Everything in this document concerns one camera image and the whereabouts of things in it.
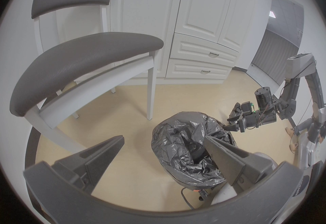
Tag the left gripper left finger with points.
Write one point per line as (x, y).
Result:
(99, 164)

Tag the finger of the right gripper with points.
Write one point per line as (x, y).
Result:
(235, 128)
(235, 118)

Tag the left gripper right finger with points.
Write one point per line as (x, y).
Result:
(229, 164)

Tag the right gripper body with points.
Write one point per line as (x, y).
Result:
(251, 122)

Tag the black plastic bag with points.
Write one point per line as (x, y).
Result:
(183, 141)

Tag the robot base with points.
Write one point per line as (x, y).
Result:
(224, 192)

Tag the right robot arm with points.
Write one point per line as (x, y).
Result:
(300, 65)

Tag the crumpled black plastic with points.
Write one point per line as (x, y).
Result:
(236, 108)

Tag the person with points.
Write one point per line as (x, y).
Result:
(290, 132)

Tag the grey curtain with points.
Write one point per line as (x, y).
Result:
(277, 57)

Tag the square ceiling lamp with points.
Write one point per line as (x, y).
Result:
(273, 14)

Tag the white chair with grey seat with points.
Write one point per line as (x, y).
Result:
(89, 52)

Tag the white wardrobe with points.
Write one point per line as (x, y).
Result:
(203, 1)

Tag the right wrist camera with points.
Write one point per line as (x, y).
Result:
(246, 107)

